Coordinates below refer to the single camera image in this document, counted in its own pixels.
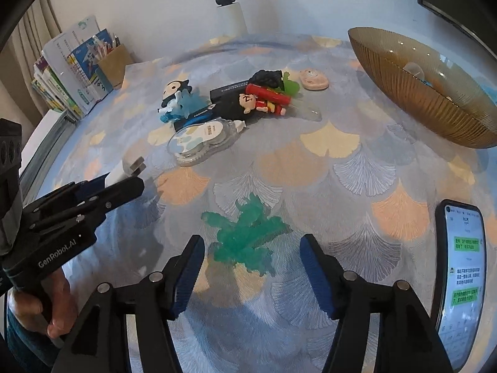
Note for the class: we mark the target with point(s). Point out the boy figurine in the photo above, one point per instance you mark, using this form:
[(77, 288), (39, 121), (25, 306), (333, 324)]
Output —
[(250, 103)]

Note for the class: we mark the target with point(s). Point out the clear correction tape dispenser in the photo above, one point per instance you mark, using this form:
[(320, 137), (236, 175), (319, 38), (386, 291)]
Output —
[(198, 142)]

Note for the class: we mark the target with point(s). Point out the green rubber toy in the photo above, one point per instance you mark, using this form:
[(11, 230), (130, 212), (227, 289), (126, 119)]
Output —
[(291, 85)]

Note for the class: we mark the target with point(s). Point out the black smartphone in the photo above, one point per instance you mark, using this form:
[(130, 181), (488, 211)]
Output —
[(462, 283)]

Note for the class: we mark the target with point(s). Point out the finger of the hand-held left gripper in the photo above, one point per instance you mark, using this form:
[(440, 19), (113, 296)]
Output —
[(116, 196), (73, 194)]

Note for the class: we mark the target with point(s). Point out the brown pen holder box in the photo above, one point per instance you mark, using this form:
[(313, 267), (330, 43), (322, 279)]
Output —
[(114, 66)]

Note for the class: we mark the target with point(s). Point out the row of books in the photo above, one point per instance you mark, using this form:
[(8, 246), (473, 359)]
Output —
[(66, 70)]

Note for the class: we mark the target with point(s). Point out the bunch of pens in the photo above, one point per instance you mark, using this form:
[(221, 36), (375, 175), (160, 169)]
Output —
[(108, 44)]

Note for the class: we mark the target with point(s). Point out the clear plastic wrapper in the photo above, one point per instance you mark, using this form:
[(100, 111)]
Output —
[(310, 112)]

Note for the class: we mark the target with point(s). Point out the black white cat figure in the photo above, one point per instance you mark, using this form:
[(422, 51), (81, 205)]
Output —
[(172, 91)]

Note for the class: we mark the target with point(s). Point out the black monitor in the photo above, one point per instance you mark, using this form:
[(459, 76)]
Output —
[(458, 4)]

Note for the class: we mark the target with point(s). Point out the pink round eraser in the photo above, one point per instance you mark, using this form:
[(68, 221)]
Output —
[(313, 79)]

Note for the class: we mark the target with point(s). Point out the black case with blue stripe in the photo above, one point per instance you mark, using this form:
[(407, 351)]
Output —
[(223, 112)]

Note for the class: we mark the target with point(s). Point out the amber ribbed glass bowl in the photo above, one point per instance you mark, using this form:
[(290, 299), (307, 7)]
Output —
[(423, 93)]

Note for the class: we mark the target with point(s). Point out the person's left hand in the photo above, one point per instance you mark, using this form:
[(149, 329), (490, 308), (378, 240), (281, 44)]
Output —
[(56, 299)]

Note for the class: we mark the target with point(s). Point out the white pole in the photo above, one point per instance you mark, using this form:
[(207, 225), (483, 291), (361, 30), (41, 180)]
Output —
[(233, 19)]

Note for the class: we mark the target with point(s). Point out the beige curtain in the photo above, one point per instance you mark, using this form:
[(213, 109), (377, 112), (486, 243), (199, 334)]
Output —
[(35, 46)]

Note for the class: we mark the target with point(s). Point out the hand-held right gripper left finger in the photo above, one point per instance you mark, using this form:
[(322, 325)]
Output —
[(190, 276)]

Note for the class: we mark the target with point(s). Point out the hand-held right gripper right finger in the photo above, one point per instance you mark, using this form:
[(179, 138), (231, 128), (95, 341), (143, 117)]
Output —
[(316, 276)]

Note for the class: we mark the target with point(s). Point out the white rectangular object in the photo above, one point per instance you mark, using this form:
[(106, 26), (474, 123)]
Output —
[(118, 173)]

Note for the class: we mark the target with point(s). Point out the green translucent dinosaur toy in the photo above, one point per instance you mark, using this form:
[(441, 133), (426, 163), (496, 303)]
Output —
[(244, 237)]

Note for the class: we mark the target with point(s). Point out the ginkgo leaf print tablecloth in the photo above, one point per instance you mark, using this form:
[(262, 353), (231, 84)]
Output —
[(310, 171)]

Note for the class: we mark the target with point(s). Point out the person's left forearm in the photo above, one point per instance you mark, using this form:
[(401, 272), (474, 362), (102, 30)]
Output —
[(19, 342)]

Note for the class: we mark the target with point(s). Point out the red firecracker toy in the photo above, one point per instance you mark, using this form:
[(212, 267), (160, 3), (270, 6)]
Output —
[(268, 93)]

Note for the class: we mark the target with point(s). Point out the black dinosaur toy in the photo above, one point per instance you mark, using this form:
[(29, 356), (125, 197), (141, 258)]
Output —
[(268, 77)]

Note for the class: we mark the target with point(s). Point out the blue white figurine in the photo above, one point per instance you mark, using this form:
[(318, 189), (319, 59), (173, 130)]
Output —
[(186, 107)]

